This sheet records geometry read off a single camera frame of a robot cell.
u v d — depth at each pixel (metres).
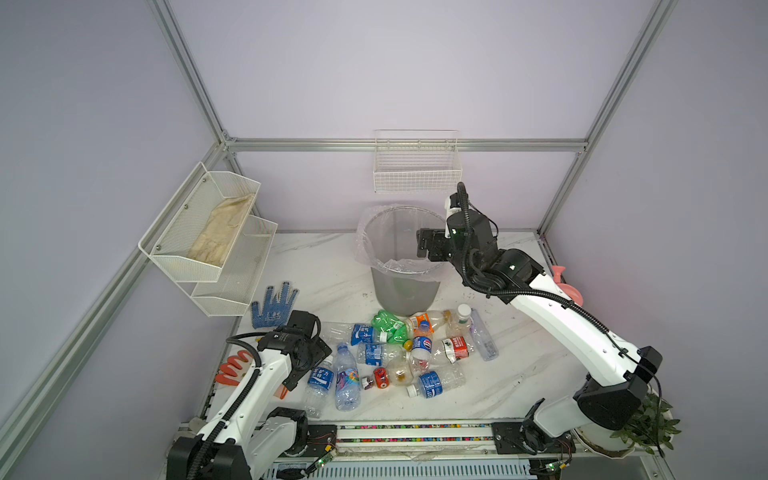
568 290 0.90
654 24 0.69
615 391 0.41
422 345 0.82
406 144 0.92
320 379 0.78
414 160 0.95
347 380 0.76
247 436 0.42
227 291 0.89
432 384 0.77
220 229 0.80
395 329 0.91
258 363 0.52
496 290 0.46
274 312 0.98
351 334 0.88
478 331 0.90
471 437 0.75
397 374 0.80
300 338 0.60
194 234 0.78
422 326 0.90
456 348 0.84
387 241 0.91
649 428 0.61
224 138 0.91
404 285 0.91
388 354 0.88
